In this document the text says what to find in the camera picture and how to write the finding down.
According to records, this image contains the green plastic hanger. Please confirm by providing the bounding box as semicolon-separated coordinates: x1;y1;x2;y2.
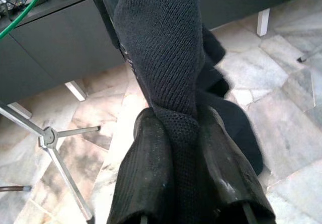
0;0;51;39

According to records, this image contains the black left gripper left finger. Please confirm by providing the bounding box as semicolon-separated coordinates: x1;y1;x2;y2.
107;107;177;224

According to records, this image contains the black TV cabinet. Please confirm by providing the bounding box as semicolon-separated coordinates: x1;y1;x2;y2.
0;0;322;120

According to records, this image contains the silver clothes rack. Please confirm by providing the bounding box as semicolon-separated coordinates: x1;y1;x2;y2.
0;49;322;221

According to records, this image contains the black logo t-shirt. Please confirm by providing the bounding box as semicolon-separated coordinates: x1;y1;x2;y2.
112;0;264;224

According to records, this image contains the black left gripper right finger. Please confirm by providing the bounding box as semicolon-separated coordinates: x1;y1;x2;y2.
198;107;275;224

